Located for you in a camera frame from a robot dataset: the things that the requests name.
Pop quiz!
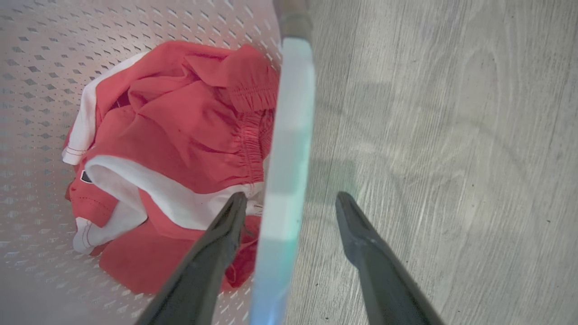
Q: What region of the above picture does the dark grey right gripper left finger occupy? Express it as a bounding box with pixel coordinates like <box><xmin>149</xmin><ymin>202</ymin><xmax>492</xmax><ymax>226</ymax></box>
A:
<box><xmin>135</xmin><ymin>192</ymin><xmax>248</xmax><ymax>325</ymax></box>

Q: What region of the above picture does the white perforated laundry basket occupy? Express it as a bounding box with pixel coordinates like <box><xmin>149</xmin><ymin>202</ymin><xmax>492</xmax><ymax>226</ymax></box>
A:
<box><xmin>0</xmin><ymin>0</ymin><xmax>317</xmax><ymax>325</ymax></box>

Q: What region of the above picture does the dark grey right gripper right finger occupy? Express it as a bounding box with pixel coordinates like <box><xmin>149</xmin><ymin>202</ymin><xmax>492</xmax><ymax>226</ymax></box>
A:
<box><xmin>335</xmin><ymin>191</ymin><xmax>447</xmax><ymax>325</ymax></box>

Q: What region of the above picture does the red and white garment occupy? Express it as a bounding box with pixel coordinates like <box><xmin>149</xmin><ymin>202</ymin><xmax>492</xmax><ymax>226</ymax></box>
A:
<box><xmin>62</xmin><ymin>40</ymin><xmax>279</xmax><ymax>295</ymax></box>

